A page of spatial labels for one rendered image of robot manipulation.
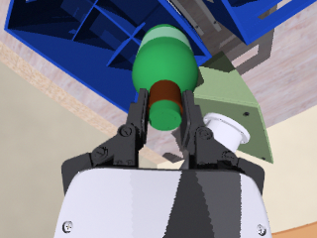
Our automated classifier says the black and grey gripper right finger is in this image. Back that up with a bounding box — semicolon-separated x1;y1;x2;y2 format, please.
180;90;265;197

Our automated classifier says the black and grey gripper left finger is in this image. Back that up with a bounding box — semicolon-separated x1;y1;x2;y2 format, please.
61;88;149;197

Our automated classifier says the blue plastic crate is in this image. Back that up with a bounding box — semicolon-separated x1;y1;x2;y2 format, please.
202;0;317;45
4;0;212;114

